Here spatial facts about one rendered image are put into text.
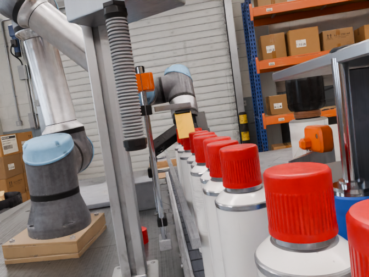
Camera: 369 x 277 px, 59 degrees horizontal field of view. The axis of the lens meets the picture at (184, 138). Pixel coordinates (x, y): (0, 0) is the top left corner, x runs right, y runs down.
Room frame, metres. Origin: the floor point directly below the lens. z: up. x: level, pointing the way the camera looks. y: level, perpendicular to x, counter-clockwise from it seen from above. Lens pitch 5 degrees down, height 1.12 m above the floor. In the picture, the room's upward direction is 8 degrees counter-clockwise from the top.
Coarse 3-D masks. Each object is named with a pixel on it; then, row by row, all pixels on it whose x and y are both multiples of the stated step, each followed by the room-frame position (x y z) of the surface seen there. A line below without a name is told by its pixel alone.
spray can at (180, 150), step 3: (180, 147) 0.69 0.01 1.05; (180, 150) 0.68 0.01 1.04; (183, 150) 0.67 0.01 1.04; (180, 153) 0.68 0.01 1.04; (180, 162) 0.68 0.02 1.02; (180, 165) 0.69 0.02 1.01; (180, 168) 0.69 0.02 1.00; (183, 186) 0.68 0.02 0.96; (183, 189) 0.69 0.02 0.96; (183, 192) 0.69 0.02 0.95
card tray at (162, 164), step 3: (171, 159) 1.79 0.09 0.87; (174, 159) 1.79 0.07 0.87; (159, 162) 1.78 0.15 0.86; (162, 162) 1.78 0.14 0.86; (165, 162) 1.79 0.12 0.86; (174, 162) 1.79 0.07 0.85; (159, 165) 1.78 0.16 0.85; (162, 165) 1.78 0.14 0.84; (165, 165) 1.79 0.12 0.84; (168, 165) 1.79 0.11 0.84; (174, 165) 1.78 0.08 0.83; (159, 168) 1.76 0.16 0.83; (162, 168) 1.75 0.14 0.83; (159, 174) 1.58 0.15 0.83; (162, 174) 1.57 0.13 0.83; (159, 177) 1.51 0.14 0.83; (162, 177) 1.50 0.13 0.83
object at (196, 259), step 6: (174, 168) 1.42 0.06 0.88; (174, 186) 1.07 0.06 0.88; (174, 192) 0.99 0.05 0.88; (180, 210) 0.79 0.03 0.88; (180, 216) 0.75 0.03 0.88; (186, 234) 0.63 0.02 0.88; (186, 240) 0.60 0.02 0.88; (192, 252) 0.54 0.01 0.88; (198, 252) 0.54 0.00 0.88; (192, 258) 0.52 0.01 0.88; (198, 258) 0.52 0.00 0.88; (192, 264) 0.50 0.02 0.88; (198, 264) 0.50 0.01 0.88; (198, 270) 0.48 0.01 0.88; (198, 276) 0.46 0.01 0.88; (204, 276) 0.46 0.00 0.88
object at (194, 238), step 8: (168, 160) 1.11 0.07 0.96; (176, 176) 0.81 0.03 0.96; (176, 184) 0.72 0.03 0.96; (176, 192) 0.67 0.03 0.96; (184, 200) 0.58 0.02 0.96; (184, 208) 0.53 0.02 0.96; (184, 216) 0.49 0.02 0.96; (192, 224) 0.45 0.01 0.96; (192, 232) 0.42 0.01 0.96; (192, 240) 0.40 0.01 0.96; (192, 248) 0.40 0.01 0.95
